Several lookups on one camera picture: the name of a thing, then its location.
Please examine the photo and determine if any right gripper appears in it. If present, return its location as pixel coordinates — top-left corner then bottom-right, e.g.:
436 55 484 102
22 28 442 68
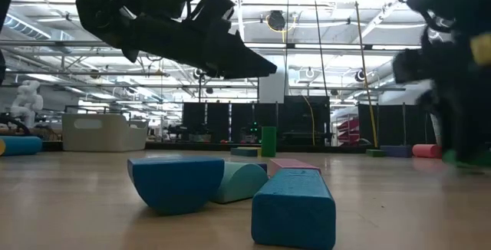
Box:
393 27 491 161

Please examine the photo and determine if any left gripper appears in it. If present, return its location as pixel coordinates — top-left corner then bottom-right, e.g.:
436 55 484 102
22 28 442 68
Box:
122 0 278 79

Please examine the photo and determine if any pink cylinder block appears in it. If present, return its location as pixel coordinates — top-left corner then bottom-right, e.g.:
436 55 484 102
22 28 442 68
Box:
411 143 444 160

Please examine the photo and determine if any green cylinder block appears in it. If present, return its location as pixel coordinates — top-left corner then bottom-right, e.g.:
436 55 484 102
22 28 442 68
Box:
261 126 278 158

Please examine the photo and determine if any long teal block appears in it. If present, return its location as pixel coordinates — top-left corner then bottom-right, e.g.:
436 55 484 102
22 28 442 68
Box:
230 146 262 157

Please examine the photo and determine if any long pink block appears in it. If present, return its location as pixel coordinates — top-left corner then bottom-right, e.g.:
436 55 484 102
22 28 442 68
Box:
267 157 322 178

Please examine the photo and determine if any light cyan half-round block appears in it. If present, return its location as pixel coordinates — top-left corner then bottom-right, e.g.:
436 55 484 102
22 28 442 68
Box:
211 161 269 205

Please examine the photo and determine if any blue half-round block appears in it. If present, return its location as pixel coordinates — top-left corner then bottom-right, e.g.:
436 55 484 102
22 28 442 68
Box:
127 155 226 216

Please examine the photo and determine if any long blue block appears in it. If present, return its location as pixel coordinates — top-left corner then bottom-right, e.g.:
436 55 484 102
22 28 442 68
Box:
251 168 338 250

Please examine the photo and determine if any blue cylinder block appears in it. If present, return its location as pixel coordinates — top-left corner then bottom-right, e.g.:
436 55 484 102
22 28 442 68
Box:
0 135 43 156

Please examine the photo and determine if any black room divider panel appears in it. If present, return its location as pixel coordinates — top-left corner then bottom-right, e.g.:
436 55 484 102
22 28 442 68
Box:
357 103 437 148
182 101 284 144

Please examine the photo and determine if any black cabinet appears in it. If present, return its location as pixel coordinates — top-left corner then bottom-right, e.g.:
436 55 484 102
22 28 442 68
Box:
282 95 331 146

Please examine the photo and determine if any red shelf rack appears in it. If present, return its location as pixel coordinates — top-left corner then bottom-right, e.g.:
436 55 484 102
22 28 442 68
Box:
336 117 361 146

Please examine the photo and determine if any grey plastic bin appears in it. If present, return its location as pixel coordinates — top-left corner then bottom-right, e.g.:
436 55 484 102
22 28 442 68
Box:
61 113 149 153

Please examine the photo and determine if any white humanoid robot figure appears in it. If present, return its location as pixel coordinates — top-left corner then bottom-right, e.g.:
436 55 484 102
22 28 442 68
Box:
9 79 45 129

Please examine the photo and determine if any yellow cable tag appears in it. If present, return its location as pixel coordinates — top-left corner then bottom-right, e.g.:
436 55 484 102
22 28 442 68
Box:
470 33 491 67

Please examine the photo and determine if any yellow cable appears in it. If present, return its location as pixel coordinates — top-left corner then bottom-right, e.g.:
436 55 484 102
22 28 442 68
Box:
351 0 380 148

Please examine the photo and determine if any black aluminium table frame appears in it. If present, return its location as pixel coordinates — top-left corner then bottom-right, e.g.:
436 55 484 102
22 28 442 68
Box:
41 140 442 154

